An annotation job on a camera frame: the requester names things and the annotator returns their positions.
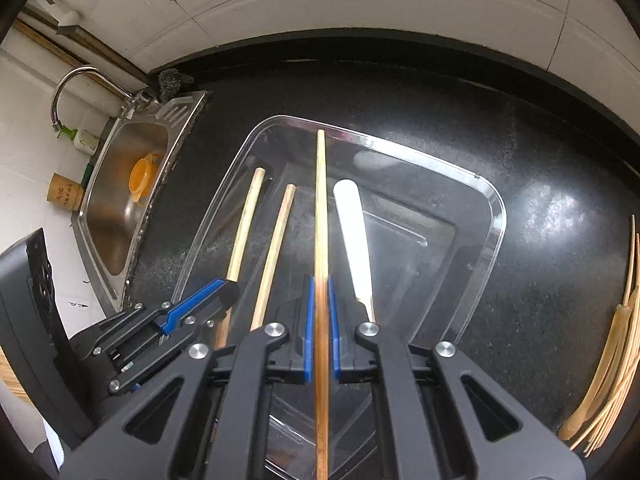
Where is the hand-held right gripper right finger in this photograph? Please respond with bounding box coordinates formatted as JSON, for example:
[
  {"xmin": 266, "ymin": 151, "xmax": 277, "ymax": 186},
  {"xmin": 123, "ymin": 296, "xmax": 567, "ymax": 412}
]
[{"xmin": 327, "ymin": 275, "xmax": 586, "ymax": 480}]

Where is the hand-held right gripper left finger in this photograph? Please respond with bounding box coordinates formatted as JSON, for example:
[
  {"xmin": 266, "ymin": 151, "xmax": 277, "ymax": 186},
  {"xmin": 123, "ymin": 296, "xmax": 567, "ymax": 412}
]
[{"xmin": 57, "ymin": 275, "xmax": 317, "ymax": 480}]

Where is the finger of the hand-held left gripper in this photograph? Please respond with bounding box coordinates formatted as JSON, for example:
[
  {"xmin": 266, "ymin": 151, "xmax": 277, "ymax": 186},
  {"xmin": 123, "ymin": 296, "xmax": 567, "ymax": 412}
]
[{"xmin": 70, "ymin": 278, "xmax": 240, "ymax": 395}]

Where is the bamboo chopstick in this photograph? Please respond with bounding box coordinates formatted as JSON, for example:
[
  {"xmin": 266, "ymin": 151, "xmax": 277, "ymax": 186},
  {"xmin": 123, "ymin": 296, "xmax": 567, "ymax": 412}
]
[
  {"xmin": 249, "ymin": 184, "xmax": 298, "ymax": 332},
  {"xmin": 214, "ymin": 167, "xmax": 267, "ymax": 352},
  {"xmin": 313, "ymin": 130, "xmax": 332, "ymax": 480}
]

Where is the clear plastic tray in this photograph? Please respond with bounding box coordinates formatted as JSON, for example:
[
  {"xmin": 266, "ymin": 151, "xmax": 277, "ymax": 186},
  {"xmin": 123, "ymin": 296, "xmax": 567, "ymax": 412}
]
[{"xmin": 172, "ymin": 115, "xmax": 508, "ymax": 476}]

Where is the bunch of bamboo chopsticks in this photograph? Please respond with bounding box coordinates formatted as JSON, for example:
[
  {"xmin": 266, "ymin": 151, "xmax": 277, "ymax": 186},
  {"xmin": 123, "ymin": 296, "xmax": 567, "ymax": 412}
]
[{"xmin": 570, "ymin": 214, "xmax": 640, "ymax": 458}]

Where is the stainless steel sink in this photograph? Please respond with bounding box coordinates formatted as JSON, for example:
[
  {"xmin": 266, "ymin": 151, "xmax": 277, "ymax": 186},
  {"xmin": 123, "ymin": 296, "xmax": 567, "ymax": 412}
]
[{"xmin": 72, "ymin": 91, "xmax": 208, "ymax": 313}]

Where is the bamboo cup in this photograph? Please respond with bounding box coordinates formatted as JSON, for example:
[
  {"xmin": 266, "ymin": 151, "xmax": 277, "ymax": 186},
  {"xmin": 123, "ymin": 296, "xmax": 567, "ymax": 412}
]
[{"xmin": 46, "ymin": 172, "xmax": 86, "ymax": 211}]

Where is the orange plastic cup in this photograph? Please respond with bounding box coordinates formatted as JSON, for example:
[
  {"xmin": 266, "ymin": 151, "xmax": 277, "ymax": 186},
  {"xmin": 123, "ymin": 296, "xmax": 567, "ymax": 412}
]
[{"xmin": 128, "ymin": 154, "xmax": 162, "ymax": 203}]

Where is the black scrubber sponge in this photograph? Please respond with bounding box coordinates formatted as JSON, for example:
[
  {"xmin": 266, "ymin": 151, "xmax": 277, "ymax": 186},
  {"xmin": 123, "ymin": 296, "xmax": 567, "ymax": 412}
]
[{"xmin": 157, "ymin": 67, "xmax": 193, "ymax": 103}]

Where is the chrome faucet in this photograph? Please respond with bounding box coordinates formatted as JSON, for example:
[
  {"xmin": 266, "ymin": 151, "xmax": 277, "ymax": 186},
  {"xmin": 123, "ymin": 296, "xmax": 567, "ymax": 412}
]
[{"xmin": 50, "ymin": 66, "xmax": 151, "ymax": 133}]

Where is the white-handled small spoon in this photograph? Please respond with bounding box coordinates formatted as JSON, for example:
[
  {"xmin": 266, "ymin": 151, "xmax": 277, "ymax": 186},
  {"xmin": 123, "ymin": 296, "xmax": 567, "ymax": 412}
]
[{"xmin": 332, "ymin": 179, "xmax": 377, "ymax": 325}]

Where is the brown wall pipe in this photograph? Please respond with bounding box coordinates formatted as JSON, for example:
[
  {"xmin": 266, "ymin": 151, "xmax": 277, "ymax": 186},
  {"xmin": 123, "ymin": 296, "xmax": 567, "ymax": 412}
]
[{"xmin": 15, "ymin": 10, "xmax": 151, "ymax": 92}]

